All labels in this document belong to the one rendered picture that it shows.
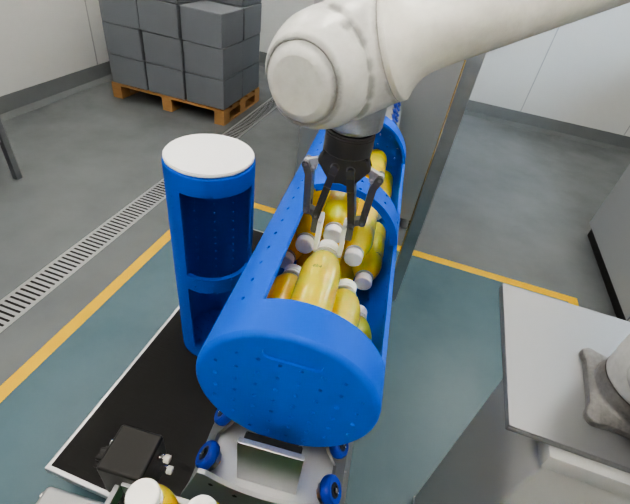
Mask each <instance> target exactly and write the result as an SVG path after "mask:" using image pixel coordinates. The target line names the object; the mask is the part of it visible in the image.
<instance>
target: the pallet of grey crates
mask: <svg viewBox="0 0 630 504"><path fill-rule="evenodd" d="M98 2H99V7H100V13H101V18H102V25H103V31H104V36H105V42H106V47H107V52H108V57H109V62H110V68H111V73H112V79H113V81H112V82H111V83H112V89H113V94H114V97H117V98H121V99H124V98H126V97H128V96H131V95H133V94H135V93H137V92H144V93H148V94H152V95H156V96H160V97H162V105H163V110H166V111H169V112H174V111H175V110H177V109H179V108H181V107H182V106H184V105H186V104H190V105H194V106H198V107H201V108H205V109H209V110H213V111H214V124H218V125H222V126H225V125H226V124H228V123H229V122H230V121H232V120H233V119H235V118H236V117H237V116H239V115H240V114H241V113H243V112H244V111H246V110H247V109H248V108H250V107H251V106H252V105H254V104H255V103H257V102H258V101H259V90H260V89H259V88H260V87H258V86H259V49H260V34H259V33H260V32H261V10H262V3H260V2H261V0H98Z"/></svg>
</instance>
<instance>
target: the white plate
mask: <svg viewBox="0 0 630 504"><path fill-rule="evenodd" d="M162 157H163V160H164V162H165V163H166V165H167V166H169V167H170V168H171V169H173V170H175V171H177V172H179V173H181V174H184V175H188V176H192V177H197V178H224V177H230V176H234V175H237V174H239V173H242V172H244V171H245V170H247V169H248V168H249V167H250V166H251V165H252V164H253V162H254V152H253V150H252V149H251V148H250V147H249V146H248V145H247V144H245V143H244V142H242V141H240V140H238V139H235V138H232V137H229V136H224V135H219V134H193V135H187V136H183V137H180V138H177V139H175V140H173V141H171V142H170V143H168V144H167V145H166V146H165V147H164V149H163V152H162Z"/></svg>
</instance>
